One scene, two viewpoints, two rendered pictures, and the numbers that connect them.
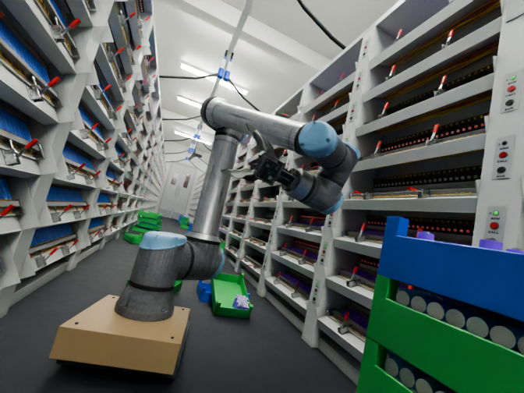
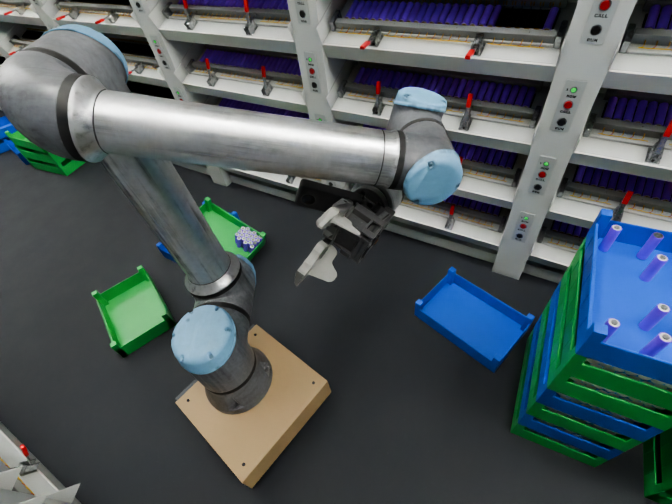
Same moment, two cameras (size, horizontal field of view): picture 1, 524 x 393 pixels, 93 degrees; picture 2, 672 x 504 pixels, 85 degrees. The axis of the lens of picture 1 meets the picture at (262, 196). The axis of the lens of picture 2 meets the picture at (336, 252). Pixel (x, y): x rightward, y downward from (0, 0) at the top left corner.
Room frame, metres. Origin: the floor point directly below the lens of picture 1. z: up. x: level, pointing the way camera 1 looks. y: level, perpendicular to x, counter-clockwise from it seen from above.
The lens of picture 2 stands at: (0.34, 0.27, 1.12)
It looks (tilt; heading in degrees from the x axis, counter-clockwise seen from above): 49 degrees down; 327
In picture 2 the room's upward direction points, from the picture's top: 10 degrees counter-clockwise
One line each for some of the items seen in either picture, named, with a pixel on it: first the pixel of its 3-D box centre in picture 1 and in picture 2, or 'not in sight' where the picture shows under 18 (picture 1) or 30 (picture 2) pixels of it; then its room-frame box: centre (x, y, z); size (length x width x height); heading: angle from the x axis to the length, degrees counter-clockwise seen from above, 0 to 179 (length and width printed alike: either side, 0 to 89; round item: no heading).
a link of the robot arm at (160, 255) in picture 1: (162, 256); (214, 345); (0.93, 0.30, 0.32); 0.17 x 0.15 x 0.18; 142
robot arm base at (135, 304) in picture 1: (148, 295); (233, 372); (0.92, 0.30, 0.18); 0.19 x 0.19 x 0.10
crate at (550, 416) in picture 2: not in sight; (584, 366); (0.31, -0.35, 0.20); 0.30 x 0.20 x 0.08; 113
